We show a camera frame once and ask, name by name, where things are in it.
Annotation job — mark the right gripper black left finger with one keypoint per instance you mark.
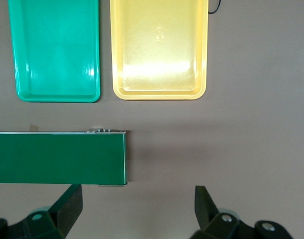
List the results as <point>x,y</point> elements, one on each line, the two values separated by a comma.
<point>59,219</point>

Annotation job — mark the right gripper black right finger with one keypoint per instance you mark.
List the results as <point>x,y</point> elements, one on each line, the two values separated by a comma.
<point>209,221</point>

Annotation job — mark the green belt conveyor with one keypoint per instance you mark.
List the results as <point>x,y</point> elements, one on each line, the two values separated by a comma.
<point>54,159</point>

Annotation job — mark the small tan tape piece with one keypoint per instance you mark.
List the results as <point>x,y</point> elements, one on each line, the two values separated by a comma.
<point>33,128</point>

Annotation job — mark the green plastic tray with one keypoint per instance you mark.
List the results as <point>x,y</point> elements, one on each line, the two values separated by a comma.
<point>54,49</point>

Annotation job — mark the yellow plastic tray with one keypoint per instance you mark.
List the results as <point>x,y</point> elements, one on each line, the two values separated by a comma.
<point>159,49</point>

